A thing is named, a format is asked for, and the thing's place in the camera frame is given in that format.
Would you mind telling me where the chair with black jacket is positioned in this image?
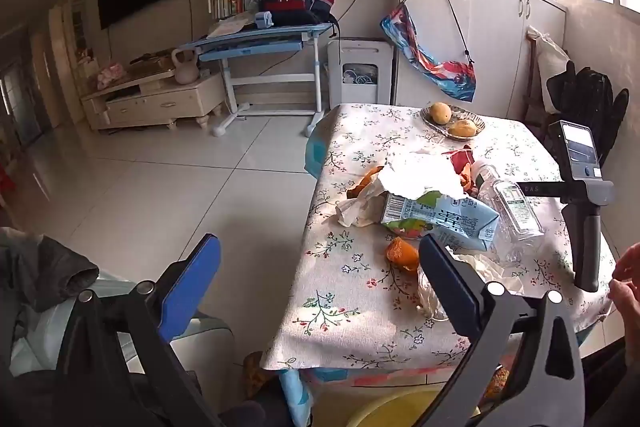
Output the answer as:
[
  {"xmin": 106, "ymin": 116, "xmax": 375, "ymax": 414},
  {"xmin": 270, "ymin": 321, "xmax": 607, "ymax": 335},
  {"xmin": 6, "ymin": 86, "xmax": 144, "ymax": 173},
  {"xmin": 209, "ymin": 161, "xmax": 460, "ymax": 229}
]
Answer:
[{"xmin": 546, "ymin": 61, "xmax": 630, "ymax": 158}]

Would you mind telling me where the teal seat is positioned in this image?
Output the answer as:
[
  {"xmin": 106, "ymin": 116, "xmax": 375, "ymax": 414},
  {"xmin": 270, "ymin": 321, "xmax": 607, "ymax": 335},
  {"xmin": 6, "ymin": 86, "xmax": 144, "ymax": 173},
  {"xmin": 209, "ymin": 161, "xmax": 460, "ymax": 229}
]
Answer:
[{"xmin": 10, "ymin": 272, "xmax": 236, "ymax": 378}]

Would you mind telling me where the orange carrot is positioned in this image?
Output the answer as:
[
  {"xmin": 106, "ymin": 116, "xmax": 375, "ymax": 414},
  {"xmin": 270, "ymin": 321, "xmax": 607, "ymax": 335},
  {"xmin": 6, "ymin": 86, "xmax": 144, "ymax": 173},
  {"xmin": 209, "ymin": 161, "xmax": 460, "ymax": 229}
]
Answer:
[{"xmin": 349, "ymin": 166, "xmax": 387, "ymax": 200}]

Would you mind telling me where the person's right hand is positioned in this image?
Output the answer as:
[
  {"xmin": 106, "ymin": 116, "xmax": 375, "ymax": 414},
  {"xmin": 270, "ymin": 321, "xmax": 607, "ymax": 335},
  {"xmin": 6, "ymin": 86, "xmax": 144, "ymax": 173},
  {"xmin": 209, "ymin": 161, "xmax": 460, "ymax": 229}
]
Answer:
[{"xmin": 610, "ymin": 242, "xmax": 640, "ymax": 340}]

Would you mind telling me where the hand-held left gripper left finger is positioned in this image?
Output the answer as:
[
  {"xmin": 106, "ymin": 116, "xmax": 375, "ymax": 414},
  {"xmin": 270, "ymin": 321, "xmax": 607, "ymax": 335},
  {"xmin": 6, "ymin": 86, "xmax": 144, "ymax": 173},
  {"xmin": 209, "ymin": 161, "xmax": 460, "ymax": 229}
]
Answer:
[{"xmin": 50, "ymin": 234, "xmax": 226, "ymax": 427}]

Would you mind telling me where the yellow plastic bin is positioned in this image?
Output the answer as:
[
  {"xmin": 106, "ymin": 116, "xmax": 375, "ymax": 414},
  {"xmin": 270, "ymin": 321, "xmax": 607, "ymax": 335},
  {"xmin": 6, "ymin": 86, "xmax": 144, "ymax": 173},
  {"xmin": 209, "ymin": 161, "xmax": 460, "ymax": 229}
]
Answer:
[{"xmin": 350, "ymin": 386, "xmax": 468, "ymax": 427}]

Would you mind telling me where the white tissue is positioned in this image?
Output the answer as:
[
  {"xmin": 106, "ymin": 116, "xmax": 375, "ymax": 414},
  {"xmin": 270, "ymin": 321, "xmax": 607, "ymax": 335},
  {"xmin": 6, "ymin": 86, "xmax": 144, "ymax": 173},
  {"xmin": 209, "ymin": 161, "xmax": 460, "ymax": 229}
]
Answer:
[
  {"xmin": 335, "ymin": 194, "xmax": 386, "ymax": 229},
  {"xmin": 377, "ymin": 151, "xmax": 468, "ymax": 200}
]

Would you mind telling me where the pale pink kettlebell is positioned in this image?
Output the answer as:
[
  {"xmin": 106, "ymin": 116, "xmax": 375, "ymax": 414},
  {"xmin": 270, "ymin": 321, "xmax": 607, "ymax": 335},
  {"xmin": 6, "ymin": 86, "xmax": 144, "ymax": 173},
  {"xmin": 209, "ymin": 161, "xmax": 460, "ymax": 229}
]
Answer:
[{"xmin": 171, "ymin": 48, "xmax": 200, "ymax": 85}]

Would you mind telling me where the orange patterned cloth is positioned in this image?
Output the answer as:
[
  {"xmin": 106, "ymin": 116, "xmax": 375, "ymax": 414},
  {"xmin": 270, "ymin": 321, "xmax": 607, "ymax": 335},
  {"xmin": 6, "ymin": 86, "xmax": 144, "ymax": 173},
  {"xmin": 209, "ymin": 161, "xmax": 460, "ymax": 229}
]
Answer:
[{"xmin": 487, "ymin": 367, "xmax": 511, "ymax": 405}]

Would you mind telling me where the white storage cabinet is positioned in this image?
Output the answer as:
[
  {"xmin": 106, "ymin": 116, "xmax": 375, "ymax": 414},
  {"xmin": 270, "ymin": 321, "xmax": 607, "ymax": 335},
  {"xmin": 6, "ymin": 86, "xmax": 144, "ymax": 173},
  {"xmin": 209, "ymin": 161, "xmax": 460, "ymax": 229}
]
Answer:
[{"xmin": 392, "ymin": 0, "xmax": 568, "ymax": 122}]

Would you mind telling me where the blue study desk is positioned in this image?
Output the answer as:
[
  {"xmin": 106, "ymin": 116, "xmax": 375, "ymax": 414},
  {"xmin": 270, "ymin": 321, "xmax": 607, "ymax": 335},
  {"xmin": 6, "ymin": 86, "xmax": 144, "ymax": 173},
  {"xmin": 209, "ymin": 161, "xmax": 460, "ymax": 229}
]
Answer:
[{"xmin": 192, "ymin": 22, "xmax": 335, "ymax": 138}]

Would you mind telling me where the cream television cabinet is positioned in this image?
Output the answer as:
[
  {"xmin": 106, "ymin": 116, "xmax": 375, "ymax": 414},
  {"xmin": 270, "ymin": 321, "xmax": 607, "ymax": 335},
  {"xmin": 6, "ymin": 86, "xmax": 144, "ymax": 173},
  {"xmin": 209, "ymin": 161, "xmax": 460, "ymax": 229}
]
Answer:
[{"xmin": 81, "ymin": 71, "xmax": 226, "ymax": 131}]

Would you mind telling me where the green blue drink carton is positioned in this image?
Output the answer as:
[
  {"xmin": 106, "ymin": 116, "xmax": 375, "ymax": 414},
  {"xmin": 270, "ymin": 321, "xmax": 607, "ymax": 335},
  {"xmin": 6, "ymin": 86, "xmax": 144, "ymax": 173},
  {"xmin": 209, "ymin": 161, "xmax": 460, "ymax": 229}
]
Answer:
[{"xmin": 381, "ymin": 189, "xmax": 501, "ymax": 253}]

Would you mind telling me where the floral tablecloth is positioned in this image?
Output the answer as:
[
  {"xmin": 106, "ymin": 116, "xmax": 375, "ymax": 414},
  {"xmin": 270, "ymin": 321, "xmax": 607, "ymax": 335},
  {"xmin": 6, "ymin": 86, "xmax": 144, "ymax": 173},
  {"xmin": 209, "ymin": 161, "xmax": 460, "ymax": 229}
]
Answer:
[{"xmin": 260, "ymin": 103, "xmax": 616, "ymax": 370}]

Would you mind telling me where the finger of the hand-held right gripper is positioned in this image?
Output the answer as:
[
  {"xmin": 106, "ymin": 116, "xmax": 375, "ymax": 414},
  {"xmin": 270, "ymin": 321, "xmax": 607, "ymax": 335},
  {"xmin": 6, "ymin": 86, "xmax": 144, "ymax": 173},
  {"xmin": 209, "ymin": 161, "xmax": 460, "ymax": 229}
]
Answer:
[{"xmin": 516, "ymin": 181, "xmax": 563, "ymax": 199}]

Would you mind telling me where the clear plastic bottle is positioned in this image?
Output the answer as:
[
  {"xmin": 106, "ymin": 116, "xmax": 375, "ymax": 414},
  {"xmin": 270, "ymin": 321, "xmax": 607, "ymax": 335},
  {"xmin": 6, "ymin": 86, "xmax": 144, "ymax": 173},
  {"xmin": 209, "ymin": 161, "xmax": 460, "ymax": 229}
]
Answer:
[{"xmin": 470, "ymin": 159, "xmax": 546, "ymax": 253}]

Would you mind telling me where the white floor appliance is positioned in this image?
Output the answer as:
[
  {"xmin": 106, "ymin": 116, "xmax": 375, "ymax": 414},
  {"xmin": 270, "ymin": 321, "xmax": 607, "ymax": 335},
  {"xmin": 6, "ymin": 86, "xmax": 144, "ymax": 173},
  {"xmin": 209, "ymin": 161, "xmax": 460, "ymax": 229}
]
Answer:
[{"xmin": 327, "ymin": 38, "xmax": 393, "ymax": 110}]

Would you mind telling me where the red snack bag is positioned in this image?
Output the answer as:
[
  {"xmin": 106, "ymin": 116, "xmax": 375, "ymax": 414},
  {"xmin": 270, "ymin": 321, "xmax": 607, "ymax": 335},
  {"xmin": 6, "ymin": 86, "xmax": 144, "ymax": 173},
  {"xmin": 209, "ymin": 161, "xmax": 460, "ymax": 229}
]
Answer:
[{"xmin": 450, "ymin": 146, "xmax": 476, "ymax": 192}]

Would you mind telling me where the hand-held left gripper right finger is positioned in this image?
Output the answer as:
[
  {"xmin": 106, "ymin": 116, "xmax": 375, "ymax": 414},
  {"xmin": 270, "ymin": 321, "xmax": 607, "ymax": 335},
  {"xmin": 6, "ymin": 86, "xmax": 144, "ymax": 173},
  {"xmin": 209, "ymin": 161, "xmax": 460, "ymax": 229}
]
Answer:
[{"xmin": 419, "ymin": 234, "xmax": 586, "ymax": 427}]

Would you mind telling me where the colourful drawstring bag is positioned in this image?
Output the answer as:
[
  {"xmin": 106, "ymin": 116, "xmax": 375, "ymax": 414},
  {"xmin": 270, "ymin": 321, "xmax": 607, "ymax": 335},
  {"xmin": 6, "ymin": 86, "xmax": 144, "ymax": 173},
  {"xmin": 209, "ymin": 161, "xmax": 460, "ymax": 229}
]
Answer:
[{"xmin": 380, "ymin": 0, "xmax": 478, "ymax": 102}]

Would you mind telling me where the clear plastic bag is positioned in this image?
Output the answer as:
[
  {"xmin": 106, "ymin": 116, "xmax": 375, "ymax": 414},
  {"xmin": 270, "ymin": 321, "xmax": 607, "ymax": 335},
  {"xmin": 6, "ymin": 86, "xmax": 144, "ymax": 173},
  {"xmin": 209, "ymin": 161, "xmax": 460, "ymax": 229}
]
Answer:
[{"xmin": 417, "ymin": 247, "xmax": 526, "ymax": 323}]

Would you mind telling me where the blue pink checked tablecloth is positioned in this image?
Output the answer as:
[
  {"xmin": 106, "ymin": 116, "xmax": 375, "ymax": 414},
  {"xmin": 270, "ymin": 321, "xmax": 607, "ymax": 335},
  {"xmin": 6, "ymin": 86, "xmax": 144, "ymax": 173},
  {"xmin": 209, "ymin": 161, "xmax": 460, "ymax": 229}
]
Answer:
[{"xmin": 277, "ymin": 109, "xmax": 501, "ymax": 427}]

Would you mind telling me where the grey jacket sleeve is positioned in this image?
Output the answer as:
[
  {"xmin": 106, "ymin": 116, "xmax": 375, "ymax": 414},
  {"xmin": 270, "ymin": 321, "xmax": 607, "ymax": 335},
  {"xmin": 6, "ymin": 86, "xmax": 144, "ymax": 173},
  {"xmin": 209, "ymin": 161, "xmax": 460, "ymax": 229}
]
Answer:
[{"xmin": 0, "ymin": 227, "xmax": 101, "ymax": 314}]

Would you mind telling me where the white tote bag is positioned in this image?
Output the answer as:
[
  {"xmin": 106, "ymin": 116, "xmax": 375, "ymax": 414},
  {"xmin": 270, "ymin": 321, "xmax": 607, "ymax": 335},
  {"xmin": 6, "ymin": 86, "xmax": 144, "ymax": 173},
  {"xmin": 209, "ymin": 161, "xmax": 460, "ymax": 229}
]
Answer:
[{"xmin": 527, "ymin": 26, "xmax": 571, "ymax": 100}]

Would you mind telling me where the patterned fruit plate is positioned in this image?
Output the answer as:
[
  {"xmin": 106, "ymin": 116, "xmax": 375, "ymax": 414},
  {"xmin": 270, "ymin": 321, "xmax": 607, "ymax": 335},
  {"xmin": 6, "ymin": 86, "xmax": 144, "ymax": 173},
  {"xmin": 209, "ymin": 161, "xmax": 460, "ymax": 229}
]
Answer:
[{"xmin": 420, "ymin": 104, "xmax": 487, "ymax": 140}]

